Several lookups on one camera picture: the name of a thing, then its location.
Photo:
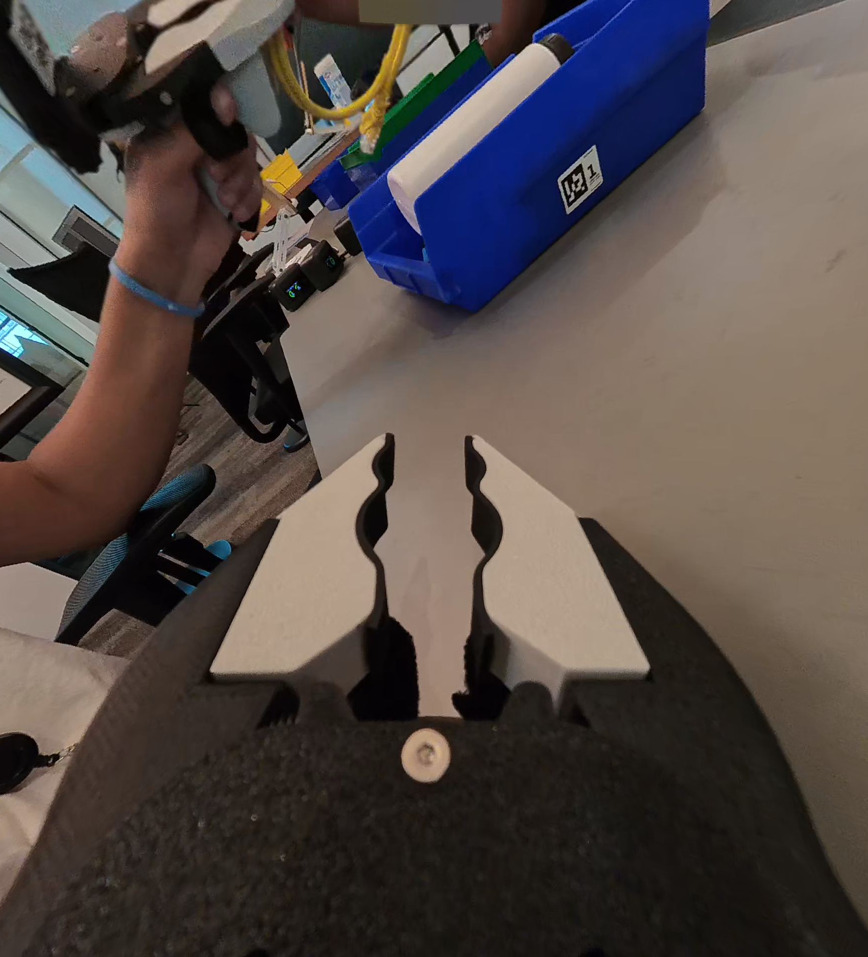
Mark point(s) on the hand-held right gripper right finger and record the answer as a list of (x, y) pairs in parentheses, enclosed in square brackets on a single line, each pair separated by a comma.
[(561, 590)]

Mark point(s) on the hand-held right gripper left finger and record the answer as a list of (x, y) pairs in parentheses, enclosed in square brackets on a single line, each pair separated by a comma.
[(307, 590)]

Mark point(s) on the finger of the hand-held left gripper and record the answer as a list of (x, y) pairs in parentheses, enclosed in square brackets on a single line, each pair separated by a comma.
[(187, 9), (254, 34)]

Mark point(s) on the person's left forearm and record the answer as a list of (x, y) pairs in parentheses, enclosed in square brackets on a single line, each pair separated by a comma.
[(68, 448)]

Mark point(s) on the person's left hand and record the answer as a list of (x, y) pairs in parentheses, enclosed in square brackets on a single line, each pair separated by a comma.
[(165, 202)]

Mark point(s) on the white blue container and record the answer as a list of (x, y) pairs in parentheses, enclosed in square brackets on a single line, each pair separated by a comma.
[(333, 82)]

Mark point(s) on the white bottle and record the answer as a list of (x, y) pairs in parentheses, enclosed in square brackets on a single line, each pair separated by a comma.
[(464, 134)]

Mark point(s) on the blue wristband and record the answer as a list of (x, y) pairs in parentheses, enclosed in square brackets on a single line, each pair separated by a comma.
[(150, 293)]

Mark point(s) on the black office chair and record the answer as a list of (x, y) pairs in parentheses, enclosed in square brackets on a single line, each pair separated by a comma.
[(247, 336)]

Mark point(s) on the black badge reel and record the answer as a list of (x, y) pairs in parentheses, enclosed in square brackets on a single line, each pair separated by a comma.
[(0, 762)]

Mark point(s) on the black-framed marker sign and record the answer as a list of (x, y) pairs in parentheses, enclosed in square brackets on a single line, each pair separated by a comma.
[(0, 404)]

